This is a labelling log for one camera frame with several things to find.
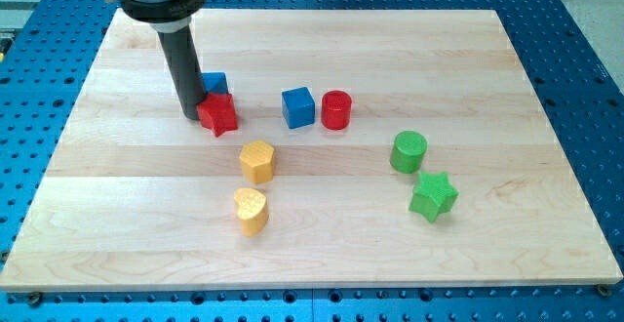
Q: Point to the blue triangle block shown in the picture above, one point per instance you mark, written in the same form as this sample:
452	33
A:
215	82

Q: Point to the blue cube block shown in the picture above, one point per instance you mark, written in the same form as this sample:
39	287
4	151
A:
298	107

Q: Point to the red cylinder block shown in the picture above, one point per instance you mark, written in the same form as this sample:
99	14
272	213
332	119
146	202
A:
336	110

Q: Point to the yellow hexagon block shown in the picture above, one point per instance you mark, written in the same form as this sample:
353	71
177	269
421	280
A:
257	159

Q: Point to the light wooden board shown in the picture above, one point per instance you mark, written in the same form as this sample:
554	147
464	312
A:
138	198

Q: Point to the yellow heart block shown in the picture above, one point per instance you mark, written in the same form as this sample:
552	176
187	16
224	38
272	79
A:
252	210

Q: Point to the green cylinder block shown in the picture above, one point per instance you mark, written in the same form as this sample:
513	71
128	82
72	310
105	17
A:
408	151

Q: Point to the red star block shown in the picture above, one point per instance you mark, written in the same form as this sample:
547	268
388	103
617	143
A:
217	113

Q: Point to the green star block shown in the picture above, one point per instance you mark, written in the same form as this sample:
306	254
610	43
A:
432	195

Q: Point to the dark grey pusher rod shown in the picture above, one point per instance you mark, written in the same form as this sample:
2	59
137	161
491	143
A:
182	60

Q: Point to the blue perforated metal table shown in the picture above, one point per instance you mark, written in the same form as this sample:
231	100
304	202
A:
48	62

